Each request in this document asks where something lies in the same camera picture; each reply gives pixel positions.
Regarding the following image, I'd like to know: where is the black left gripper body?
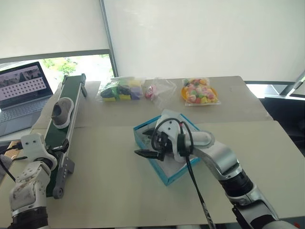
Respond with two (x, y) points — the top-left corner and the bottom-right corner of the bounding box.
(46, 147), (61, 160)

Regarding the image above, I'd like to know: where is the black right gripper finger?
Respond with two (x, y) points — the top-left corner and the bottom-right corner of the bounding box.
(134, 149), (160, 160)
(142, 128), (156, 140)

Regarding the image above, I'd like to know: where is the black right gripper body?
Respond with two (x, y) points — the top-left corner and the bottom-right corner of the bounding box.
(151, 131), (173, 162)

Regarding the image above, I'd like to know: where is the blue cardboard shoebox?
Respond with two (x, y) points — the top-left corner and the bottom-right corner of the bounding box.
(132, 114), (201, 187)

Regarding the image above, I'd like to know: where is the green conveyor belt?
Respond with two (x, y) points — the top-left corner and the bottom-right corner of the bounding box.
(45, 73), (88, 200)

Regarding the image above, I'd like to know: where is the grey shoe with white sole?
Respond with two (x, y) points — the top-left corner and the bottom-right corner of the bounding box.
(51, 97), (75, 130)

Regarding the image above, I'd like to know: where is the clear bag with pink item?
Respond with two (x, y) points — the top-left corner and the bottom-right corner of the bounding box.
(142, 77), (177, 108)

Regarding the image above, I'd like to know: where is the grey cloth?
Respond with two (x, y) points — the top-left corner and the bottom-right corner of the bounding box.
(0, 154), (13, 183)

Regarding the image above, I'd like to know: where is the bag of colourful blocks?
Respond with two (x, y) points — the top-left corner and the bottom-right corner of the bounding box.
(98, 76), (146, 104)

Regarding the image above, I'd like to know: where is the bag of colourful candies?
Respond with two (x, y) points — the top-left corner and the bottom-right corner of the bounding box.
(180, 77), (222, 107)

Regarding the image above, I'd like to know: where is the grey laptop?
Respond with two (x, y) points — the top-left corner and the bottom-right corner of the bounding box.
(0, 61), (54, 137)

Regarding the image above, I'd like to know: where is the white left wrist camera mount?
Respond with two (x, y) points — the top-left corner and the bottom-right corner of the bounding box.
(20, 133), (58, 168)

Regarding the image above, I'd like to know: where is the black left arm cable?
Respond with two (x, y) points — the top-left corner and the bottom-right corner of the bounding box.
(0, 155), (27, 182)

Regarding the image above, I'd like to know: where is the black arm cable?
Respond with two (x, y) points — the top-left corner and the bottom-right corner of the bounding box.
(0, 155), (27, 182)
(152, 117), (217, 229)

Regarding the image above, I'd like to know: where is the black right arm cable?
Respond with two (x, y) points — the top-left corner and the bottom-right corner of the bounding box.
(152, 117), (217, 229)

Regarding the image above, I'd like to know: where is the grey window frame post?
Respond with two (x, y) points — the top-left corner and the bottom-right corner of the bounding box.
(99, 0), (120, 78)

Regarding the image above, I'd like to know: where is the grey metal frame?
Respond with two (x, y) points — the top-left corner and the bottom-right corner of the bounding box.
(285, 71), (305, 97)

